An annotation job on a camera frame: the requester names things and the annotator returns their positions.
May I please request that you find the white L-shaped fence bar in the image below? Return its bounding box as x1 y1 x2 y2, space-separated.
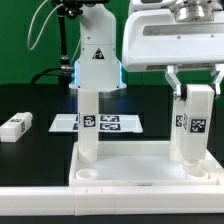
0 186 224 216

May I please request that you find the black camera stand pole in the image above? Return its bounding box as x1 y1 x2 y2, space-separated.
50 0 110 86

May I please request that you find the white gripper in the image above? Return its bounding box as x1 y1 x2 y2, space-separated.
122 0 224 100

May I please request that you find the fiducial marker sheet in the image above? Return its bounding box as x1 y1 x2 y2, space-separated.
49 114 143 133

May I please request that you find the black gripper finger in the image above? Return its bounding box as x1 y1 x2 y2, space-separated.
211 64 224 97

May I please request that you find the white desk tabletop tray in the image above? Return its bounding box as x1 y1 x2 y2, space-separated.
69 141 224 186

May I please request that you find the white cable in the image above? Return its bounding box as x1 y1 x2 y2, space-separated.
26 0 64 52

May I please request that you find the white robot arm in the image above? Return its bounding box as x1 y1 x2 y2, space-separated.
74 0 224 98

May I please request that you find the black cable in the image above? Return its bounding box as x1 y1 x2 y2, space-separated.
29 66 75 85

